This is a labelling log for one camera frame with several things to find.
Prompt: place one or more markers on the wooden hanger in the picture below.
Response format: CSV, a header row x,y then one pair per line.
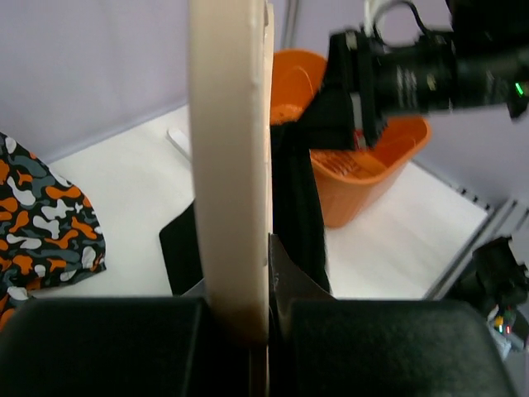
x,y
230,54

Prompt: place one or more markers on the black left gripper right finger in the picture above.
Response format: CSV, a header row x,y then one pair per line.
x,y
322,346

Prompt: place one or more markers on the black shorts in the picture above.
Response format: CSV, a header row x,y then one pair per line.
x,y
297,212

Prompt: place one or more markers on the orange plastic basket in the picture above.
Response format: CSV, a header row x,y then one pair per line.
x,y
347,181

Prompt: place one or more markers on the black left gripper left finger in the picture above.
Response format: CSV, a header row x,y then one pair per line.
x,y
108,347

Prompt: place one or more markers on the aluminium mounting rail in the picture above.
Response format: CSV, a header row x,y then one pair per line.
x,y
490,273

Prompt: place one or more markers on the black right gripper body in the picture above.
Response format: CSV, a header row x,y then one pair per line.
x,y
380,82

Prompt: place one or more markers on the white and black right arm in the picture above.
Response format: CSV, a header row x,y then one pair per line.
x,y
481,61

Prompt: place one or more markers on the orange camouflage shorts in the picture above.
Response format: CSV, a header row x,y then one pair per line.
x,y
50,233

